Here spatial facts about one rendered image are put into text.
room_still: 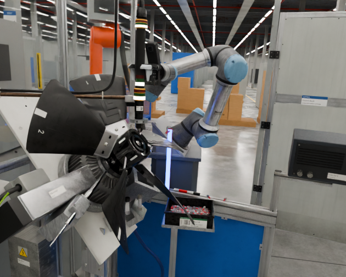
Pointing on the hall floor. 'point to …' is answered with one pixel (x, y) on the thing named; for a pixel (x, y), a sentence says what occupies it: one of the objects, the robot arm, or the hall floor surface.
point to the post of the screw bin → (173, 252)
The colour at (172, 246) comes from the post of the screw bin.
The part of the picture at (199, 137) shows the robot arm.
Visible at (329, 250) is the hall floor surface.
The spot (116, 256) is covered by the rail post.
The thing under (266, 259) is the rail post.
